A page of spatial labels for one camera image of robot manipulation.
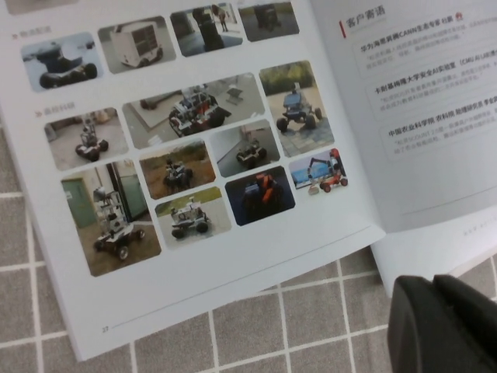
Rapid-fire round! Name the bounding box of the grey checkered tablecloth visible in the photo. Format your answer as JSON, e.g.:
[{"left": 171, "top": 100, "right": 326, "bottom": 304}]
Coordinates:
[{"left": 0, "top": 127, "right": 497, "bottom": 373}]

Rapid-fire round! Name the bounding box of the white booklet with web address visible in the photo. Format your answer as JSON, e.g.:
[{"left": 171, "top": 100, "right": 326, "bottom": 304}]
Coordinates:
[{"left": 368, "top": 221, "right": 497, "bottom": 300}]

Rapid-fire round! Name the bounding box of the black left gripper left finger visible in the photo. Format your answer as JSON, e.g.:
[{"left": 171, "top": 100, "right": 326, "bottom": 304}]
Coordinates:
[{"left": 388, "top": 274, "right": 491, "bottom": 373}]

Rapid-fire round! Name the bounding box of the white picture book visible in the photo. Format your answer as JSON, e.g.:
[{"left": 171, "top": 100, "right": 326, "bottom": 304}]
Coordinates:
[{"left": 0, "top": 0, "right": 497, "bottom": 362}]

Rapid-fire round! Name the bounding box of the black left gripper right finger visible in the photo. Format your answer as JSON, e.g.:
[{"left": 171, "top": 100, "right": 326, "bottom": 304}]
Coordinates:
[{"left": 433, "top": 274, "right": 497, "bottom": 373}]

